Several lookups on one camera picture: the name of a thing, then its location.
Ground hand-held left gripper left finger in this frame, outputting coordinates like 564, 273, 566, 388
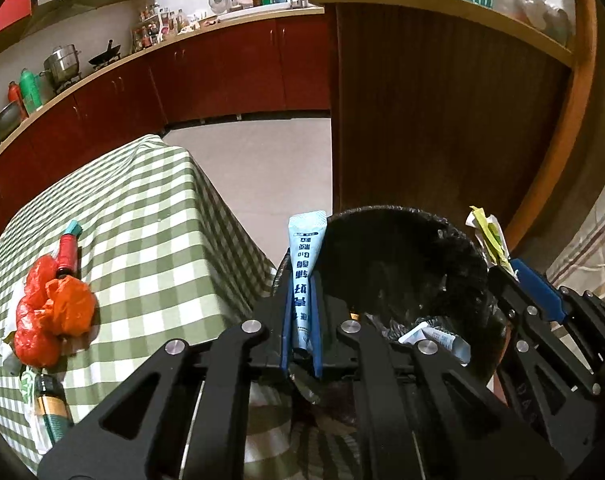
37, 247, 296, 480

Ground light blue toothpaste tube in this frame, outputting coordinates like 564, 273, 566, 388
287, 210, 329, 356

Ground small red brown bottle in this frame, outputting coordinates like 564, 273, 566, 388
56, 233, 79, 278

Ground striped cloth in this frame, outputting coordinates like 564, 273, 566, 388
545, 160, 605, 291

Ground wooden bar counter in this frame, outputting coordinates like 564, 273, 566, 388
307, 0, 605, 266

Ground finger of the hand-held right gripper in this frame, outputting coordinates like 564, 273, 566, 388
487, 266, 605, 461
509, 257, 605, 376

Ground green checked tablecloth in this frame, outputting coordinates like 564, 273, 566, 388
0, 133, 363, 480

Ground yellow white wrapper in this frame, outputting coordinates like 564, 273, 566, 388
465, 205, 518, 278

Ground clear plastic bags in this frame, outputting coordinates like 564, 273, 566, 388
489, 0, 573, 46

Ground black wok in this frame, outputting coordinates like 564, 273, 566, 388
88, 39, 122, 67

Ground red plastic bag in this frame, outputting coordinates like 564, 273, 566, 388
13, 255, 99, 367

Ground steel stock pot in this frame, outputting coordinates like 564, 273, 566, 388
43, 44, 82, 86

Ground black trash bin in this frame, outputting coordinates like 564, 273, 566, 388
272, 205, 508, 396

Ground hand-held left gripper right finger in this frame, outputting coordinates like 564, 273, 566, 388
309, 271, 567, 480

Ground green glass bottle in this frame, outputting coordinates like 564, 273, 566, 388
32, 372, 76, 443

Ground crumpled white packet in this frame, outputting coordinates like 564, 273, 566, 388
399, 322, 470, 363

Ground spice rack with jars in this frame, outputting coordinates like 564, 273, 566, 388
131, 4, 188, 53

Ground red kitchen cabinets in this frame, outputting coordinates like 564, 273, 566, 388
0, 5, 333, 256

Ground green thermos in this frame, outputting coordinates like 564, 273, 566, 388
20, 68, 43, 115

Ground grey pan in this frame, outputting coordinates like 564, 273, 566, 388
0, 101, 28, 142

